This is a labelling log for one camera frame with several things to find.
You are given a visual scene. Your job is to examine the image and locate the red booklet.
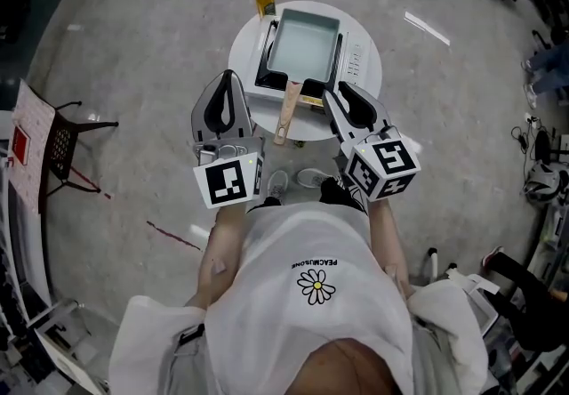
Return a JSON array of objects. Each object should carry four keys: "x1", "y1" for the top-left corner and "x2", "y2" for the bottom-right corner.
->
[{"x1": 9, "y1": 125, "x2": 30, "y2": 167}]

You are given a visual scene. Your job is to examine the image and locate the black power cable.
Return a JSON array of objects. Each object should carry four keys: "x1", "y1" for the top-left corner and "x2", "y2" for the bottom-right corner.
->
[{"x1": 509, "y1": 125, "x2": 534, "y2": 153}]

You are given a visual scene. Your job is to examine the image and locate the person's left white shoe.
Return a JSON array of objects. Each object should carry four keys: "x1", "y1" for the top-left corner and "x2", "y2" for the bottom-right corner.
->
[{"x1": 266, "y1": 169, "x2": 290, "y2": 203}]

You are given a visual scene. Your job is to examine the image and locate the person's white shoe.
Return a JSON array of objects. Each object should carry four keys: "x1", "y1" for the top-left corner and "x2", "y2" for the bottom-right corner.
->
[
  {"x1": 296, "y1": 167, "x2": 334, "y2": 189},
  {"x1": 266, "y1": 169, "x2": 290, "y2": 203}
]

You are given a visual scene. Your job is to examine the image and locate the white induction cooktop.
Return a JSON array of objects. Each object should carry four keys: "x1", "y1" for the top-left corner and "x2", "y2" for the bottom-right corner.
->
[{"x1": 244, "y1": 14, "x2": 373, "y2": 112}]

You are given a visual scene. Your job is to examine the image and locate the person's right white shoe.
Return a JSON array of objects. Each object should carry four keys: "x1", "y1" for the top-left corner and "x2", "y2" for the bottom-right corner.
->
[{"x1": 296, "y1": 167, "x2": 334, "y2": 189}]

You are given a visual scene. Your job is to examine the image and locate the pale green square pan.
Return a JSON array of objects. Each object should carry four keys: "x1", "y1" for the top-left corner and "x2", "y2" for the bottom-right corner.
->
[{"x1": 265, "y1": 8, "x2": 341, "y2": 146}]

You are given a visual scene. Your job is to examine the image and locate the white metal rack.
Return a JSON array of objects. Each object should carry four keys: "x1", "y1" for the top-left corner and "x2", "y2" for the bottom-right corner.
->
[{"x1": 0, "y1": 214, "x2": 112, "y2": 395}]

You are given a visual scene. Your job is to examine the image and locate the round white side table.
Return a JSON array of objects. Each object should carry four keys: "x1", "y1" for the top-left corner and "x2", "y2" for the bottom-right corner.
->
[{"x1": 228, "y1": 0, "x2": 383, "y2": 143}]

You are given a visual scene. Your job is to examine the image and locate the person's right forearm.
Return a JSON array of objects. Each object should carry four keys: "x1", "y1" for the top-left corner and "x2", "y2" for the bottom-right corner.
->
[{"x1": 366, "y1": 197, "x2": 413, "y2": 296}]

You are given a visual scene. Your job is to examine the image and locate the white shelf unit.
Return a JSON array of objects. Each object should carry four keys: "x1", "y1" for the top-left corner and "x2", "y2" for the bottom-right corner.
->
[{"x1": 486, "y1": 201, "x2": 569, "y2": 395}]

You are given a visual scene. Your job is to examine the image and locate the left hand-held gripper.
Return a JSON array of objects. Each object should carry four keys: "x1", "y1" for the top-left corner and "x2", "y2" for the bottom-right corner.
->
[{"x1": 191, "y1": 69, "x2": 267, "y2": 210}]

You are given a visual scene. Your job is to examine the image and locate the person's black trousers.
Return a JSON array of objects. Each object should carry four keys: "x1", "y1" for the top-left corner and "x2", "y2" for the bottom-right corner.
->
[{"x1": 246, "y1": 176, "x2": 370, "y2": 214}]

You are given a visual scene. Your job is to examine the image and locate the person's left forearm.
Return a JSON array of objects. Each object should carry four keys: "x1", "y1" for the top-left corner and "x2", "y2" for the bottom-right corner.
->
[{"x1": 195, "y1": 206, "x2": 250, "y2": 310}]

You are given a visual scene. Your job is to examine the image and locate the black metal lattice chair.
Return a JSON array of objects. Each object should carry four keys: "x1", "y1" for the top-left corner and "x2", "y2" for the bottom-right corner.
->
[{"x1": 37, "y1": 100, "x2": 120, "y2": 214}]

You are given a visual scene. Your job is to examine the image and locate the patterned white tablecloth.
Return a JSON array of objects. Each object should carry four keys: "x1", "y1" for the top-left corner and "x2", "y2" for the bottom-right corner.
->
[{"x1": 11, "y1": 77, "x2": 57, "y2": 216}]

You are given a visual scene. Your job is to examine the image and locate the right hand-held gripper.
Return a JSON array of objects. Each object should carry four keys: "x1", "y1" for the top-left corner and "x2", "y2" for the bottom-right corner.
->
[{"x1": 322, "y1": 80, "x2": 422, "y2": 204}]

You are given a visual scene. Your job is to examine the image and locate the person's white t-shirt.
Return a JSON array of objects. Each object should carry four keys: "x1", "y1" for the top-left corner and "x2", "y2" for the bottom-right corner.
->
[{"x1": 108, "y1": 199, "x2": 490, "y2": 395}]

